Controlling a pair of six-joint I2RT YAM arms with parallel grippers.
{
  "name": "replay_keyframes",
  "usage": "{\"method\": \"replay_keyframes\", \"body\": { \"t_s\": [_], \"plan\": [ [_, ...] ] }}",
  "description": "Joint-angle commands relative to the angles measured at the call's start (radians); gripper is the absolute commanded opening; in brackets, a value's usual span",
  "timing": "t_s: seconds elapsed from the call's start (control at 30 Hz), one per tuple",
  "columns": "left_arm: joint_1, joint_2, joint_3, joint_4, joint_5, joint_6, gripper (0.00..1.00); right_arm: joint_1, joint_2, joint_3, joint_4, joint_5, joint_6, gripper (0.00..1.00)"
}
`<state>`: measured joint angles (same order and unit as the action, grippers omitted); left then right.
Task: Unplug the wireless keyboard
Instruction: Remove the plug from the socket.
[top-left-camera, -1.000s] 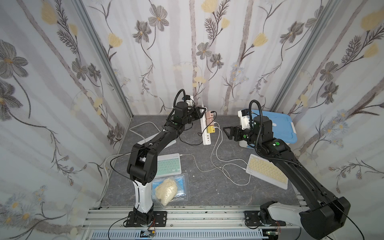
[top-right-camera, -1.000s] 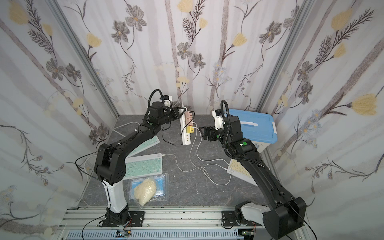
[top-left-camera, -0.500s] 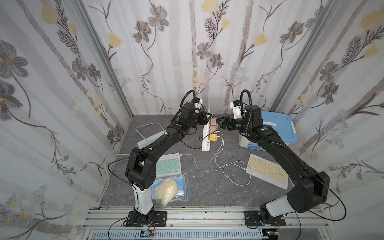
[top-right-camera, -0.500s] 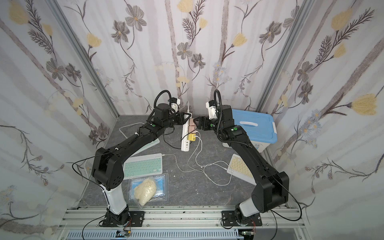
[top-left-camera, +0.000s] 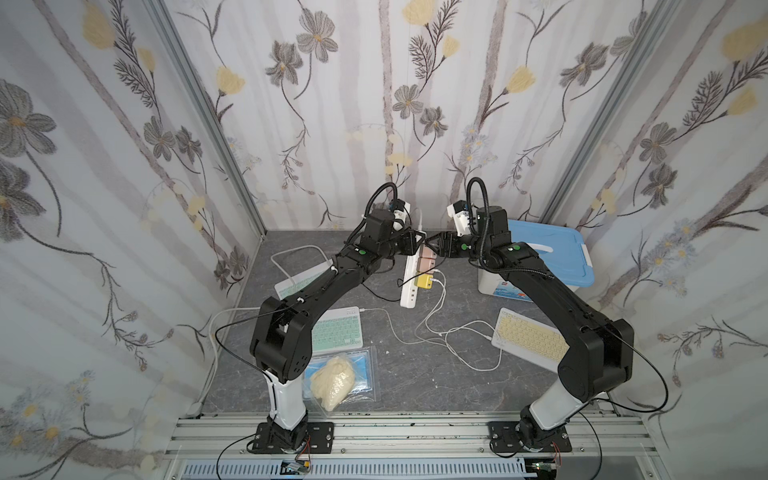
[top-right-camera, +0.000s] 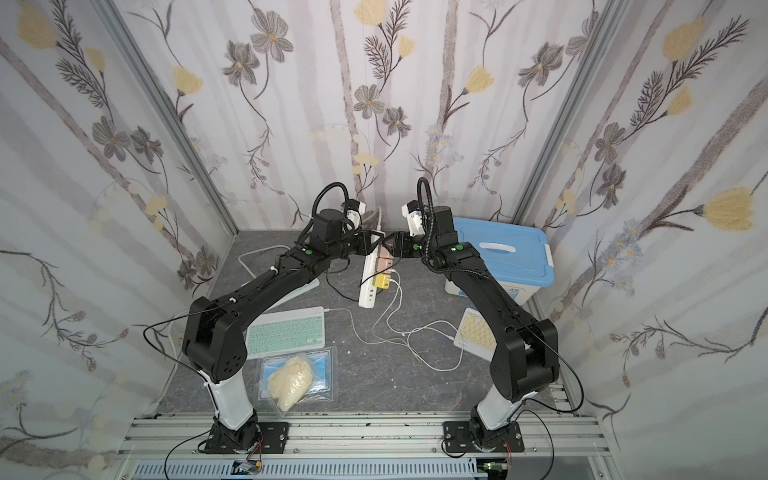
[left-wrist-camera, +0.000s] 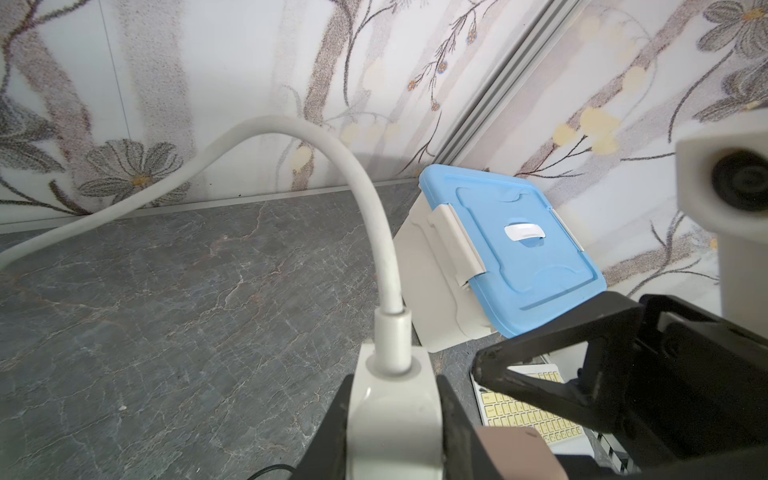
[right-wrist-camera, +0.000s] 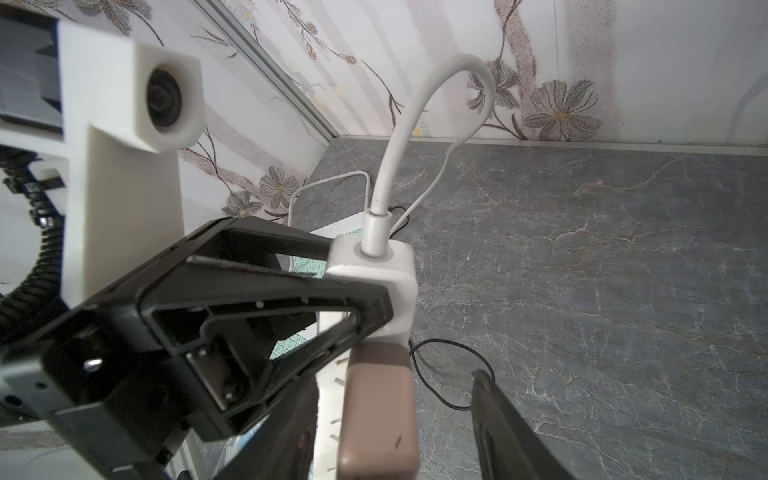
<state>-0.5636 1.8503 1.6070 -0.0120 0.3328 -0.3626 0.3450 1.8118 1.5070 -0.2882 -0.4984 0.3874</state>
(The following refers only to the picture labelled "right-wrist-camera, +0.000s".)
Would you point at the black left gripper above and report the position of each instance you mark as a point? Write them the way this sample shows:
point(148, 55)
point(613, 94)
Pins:
point(113, 381)

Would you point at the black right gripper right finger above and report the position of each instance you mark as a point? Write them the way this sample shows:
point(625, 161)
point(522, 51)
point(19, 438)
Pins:
point(507, 447)

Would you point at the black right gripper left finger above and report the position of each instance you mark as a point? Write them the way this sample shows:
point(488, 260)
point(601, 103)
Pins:
point(282, 448)

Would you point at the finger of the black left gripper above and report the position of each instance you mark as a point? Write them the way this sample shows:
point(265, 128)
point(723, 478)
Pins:
point(244, 322)
point(247, 249)

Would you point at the white power strip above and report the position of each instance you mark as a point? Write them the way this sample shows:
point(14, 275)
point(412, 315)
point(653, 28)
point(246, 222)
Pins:
point(390, 274)

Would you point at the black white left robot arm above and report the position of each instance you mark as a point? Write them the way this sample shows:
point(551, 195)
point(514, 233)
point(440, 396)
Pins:
point(128, 333)

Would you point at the far green white keyboard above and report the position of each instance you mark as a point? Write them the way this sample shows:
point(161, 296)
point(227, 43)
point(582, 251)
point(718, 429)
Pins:
point(317, 269)

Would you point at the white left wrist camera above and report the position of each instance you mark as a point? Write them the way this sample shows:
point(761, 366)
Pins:
point(91, 127)

